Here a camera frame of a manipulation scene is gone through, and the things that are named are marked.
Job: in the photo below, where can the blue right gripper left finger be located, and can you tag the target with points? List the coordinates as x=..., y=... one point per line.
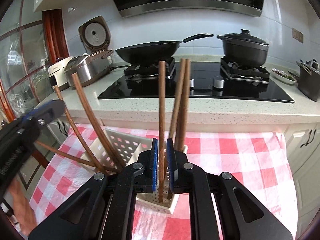
x=154, y=155

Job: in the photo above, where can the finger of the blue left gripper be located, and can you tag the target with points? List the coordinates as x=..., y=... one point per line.
x=43, y=115

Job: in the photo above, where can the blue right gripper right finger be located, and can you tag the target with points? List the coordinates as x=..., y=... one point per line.
x=172, y=164

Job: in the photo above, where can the brown wooden chopstick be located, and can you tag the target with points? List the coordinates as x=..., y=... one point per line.
x=179, y=135
x=89, y=153
x=161, y=91
x=178, y=94
x=78, y=160
x=120, y=164

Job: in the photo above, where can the person's left hand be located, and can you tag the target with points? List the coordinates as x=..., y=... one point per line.
x=23, y=212

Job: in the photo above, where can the white perforated utensil basket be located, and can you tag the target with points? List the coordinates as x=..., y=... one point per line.
x=129, y=147

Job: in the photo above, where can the white small cooker appliance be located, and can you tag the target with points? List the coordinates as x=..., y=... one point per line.
x=57, y=76

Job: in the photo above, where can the red wooden glass door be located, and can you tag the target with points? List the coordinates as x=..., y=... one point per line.
x=30, y=43

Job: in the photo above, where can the red white checkered tablecloth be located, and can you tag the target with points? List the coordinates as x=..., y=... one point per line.
x=250, y=167

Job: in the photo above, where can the black wok pan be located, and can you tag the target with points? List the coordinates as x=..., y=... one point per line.
x=151, y=52

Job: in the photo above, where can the black glass gas stove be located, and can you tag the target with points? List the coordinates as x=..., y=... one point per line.
x=223, y=79

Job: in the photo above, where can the open silver rice cooker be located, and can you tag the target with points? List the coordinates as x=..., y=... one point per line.
x=95, y=63

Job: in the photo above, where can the black lidded cooking pot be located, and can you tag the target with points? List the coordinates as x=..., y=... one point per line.
x=244, y=49

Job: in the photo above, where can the white lower cabinets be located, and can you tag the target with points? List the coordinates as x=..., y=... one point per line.
x=305, y=154

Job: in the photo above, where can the small white plate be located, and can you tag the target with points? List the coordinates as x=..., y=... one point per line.
x=282, y=76

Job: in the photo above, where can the dark grey stock pot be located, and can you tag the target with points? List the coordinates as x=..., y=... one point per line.
x=308, y=82

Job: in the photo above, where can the wall power socket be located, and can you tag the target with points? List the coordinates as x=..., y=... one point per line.
x=297, y=35

